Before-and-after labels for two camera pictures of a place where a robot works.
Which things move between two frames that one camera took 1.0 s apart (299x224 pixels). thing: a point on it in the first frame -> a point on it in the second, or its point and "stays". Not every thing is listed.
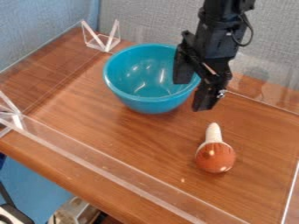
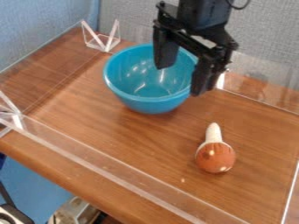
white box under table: [78, 212] stays
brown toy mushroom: [216, 155] stays
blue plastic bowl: [140, 74] stays
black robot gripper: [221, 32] -> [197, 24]
